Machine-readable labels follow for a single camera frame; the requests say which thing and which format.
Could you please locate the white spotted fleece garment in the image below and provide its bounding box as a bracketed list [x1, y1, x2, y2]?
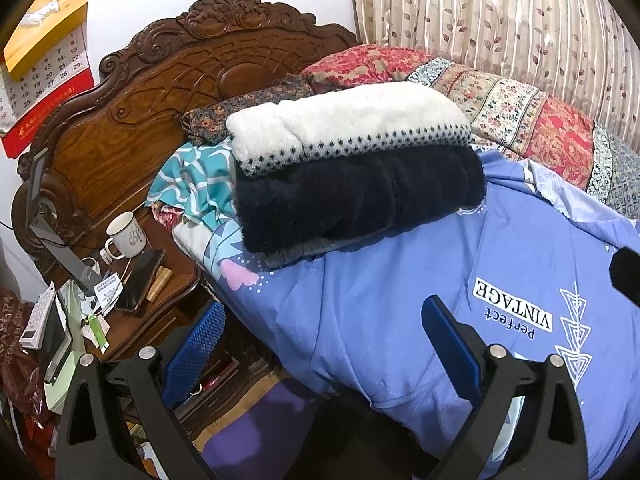
[226, 81, 472, 177]

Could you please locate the black fluffy garment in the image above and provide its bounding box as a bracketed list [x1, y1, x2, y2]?
[234, 145, 486, 254]

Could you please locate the blue printed bed sheet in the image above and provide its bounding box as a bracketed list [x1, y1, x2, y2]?
[174, 152, 639, 479]

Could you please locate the red floral patchwork quilt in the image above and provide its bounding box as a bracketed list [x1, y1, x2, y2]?
[302, 44, 639, 219]

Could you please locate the white remote control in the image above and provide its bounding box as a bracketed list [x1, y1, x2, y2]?
[20, 282, 56, 350]

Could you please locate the black desk lamp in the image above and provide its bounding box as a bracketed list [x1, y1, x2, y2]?
[24, 146, 104, 297]

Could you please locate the wooden nightstand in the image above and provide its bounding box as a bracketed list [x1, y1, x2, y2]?
[79, 212, 273, 440]

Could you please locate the black smartphone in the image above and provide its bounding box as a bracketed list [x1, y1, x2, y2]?
[115, 249, 165, 314]

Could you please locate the white ceramic mug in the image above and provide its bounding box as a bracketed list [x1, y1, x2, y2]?
[104, 211, 146, 261]

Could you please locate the teal patterned pillow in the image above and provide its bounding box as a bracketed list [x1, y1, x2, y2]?
[145, 139, 235, 232]

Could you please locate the carved wooden headboard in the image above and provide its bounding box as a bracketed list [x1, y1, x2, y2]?
[17, 0, 357, 245]

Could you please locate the dark floral pillow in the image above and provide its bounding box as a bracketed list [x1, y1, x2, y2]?
[180, 75, 314, 146]

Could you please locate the wall calendar red yellow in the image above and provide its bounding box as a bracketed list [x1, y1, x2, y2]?
[1, 0, 94, 159]

